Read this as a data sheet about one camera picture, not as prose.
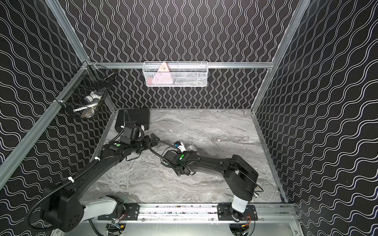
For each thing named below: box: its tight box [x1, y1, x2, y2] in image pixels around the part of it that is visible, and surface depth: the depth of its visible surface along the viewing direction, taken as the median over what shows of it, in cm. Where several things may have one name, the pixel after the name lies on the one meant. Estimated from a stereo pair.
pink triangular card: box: [151, 61, 174, 85], surface depth 92 cm
